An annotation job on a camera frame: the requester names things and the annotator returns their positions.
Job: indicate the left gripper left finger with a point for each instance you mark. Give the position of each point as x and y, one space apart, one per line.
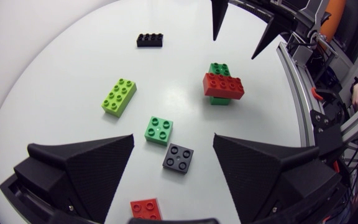
82 174

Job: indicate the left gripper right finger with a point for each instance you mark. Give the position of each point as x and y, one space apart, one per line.
259 174

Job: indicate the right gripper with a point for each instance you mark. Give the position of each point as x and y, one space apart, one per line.
267 11

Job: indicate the green long toy brick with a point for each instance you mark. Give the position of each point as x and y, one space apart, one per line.
219 70

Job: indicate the red long toy brick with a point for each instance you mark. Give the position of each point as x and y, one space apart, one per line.
223 86

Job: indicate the red square toy brick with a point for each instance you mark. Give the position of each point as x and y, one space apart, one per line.
145 210

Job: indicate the dark grey square toy brick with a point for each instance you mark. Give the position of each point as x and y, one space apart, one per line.
178 158

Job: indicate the lime green toy brick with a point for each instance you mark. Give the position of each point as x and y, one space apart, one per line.
119 97

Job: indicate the green square toy brick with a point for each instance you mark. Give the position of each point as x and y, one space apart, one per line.
158 130

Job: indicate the black long toy brick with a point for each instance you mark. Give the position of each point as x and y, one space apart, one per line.
149 40

